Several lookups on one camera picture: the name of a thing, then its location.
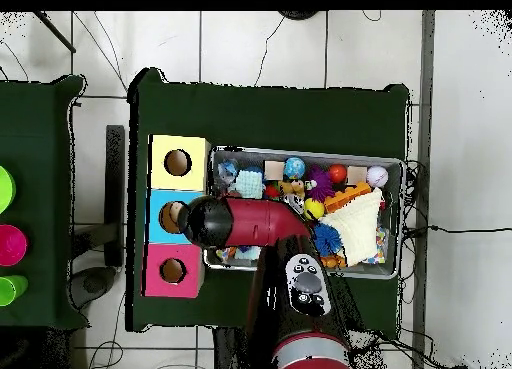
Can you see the crushed clear plastic bottle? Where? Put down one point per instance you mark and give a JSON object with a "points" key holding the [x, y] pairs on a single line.
{"points": [[227, 171]]}

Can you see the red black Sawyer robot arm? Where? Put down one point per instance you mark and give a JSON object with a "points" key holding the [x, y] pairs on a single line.
{"points": [[256, 221]]}

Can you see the shallow silver mesh bin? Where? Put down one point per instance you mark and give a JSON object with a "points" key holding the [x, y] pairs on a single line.
{"points": [[248, 155]]}

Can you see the wooden box with three holes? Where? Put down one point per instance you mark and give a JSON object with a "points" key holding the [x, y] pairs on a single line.
{"points": [[160, 181]]}

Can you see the plain wooden block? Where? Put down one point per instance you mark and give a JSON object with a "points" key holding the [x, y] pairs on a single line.
{"points": [[357, 175], [274, 170]]}

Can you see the blue white patterned ball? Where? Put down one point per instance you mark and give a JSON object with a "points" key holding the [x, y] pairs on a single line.
{"points": [[294, 168]]}

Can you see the smooth yellow ball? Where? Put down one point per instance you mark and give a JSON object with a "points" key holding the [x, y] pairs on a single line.
{"points": [[314, 209]]}

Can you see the purple spiky ball with eyes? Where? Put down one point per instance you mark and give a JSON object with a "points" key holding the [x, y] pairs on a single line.
{"points": [[320, 183]]}

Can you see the dark green table cloth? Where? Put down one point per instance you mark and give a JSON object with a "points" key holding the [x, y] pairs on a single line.
{"points": [[280, 117]]}

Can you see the orange toy building brick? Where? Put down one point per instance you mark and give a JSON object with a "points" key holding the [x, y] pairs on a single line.
{"points": [[340, 201]]}

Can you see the blue spiky rubber ball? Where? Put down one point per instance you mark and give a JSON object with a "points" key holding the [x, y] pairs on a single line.
{"points": [[328, 241]]}

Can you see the red orange ball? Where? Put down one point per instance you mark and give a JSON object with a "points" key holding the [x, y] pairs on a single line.
{"points": [[338, 173]]}

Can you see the cream knitted cloth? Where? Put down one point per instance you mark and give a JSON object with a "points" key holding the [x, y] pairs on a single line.
{"points": [[356, 225]]}

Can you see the white baseball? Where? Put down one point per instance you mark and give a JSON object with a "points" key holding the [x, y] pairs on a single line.
{"points": [[377, 176]]}

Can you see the black upright panel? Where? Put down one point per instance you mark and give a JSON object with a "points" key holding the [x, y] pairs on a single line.
{"points": [[114, 185]]}

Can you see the dark green side table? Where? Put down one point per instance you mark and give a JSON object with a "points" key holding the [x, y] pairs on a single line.
{"points": [[36, 125]]}

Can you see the pink plastic cup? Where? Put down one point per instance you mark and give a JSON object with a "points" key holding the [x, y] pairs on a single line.
{"points": [[12, 245]]}

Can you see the lime green plastic cup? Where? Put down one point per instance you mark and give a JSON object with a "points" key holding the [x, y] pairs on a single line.
{"points": [[6, 189], [12, 291]]}

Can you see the black slanted rod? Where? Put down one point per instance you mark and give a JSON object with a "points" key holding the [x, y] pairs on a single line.
{"points": [[56, 33]]}

